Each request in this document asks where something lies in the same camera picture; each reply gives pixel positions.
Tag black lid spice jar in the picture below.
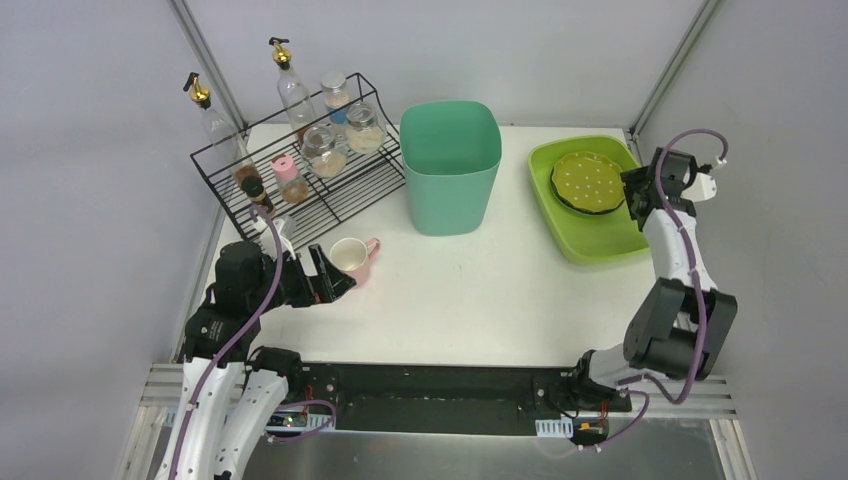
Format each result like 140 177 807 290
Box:
241 176 276 216

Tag lime green plastic tub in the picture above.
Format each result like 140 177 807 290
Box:
527 135 649 265

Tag green dotted small plate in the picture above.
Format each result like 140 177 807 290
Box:
550 152 625 215

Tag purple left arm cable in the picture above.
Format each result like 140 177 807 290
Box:
166 203 336 480

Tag glass bottle gold spout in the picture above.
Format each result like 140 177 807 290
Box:
268 37 317 146

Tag glass bottle brown contents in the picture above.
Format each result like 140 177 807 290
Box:
183 72 261 187

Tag silver lid blue shaker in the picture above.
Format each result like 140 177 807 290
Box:
320 71 351 126

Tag glass jar chrome rim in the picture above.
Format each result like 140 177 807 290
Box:
302 125 348 179
346 101 387 154

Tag teal plastic bin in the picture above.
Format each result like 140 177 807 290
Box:
399 100 502 236

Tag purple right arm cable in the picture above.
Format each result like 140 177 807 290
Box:
616 128 730 407

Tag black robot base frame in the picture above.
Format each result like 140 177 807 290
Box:
286 362 632 436

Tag pink white mug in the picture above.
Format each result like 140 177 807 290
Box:
329 238 381 287

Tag black wire rack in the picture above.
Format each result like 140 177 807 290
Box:
190 72 405 248

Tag pink lid spice jar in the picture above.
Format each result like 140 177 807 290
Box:
271 154 309 204

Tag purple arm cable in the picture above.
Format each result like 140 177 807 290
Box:
166 203 336 480
616 128 730 407

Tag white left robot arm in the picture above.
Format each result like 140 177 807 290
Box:
156 241 357 479

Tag teal rimmed white plate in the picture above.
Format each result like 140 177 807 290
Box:
549 176 625 216

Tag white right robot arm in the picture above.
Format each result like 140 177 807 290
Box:
567 148 738 404

